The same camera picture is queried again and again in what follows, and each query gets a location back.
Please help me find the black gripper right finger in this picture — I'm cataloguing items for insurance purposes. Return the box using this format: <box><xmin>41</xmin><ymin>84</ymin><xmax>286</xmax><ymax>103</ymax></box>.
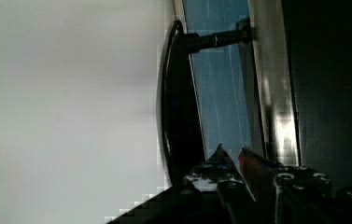
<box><xmin>238</xmin><ymin>147</ymin><xmax>333</xmax><ymax>224</ymax></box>

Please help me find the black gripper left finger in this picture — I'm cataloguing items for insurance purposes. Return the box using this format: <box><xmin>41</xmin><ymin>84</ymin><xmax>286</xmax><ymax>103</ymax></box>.
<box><xmin>182</xmin><ymin>143</ymin><xmax>245</xmax><ymax>193</ymax></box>

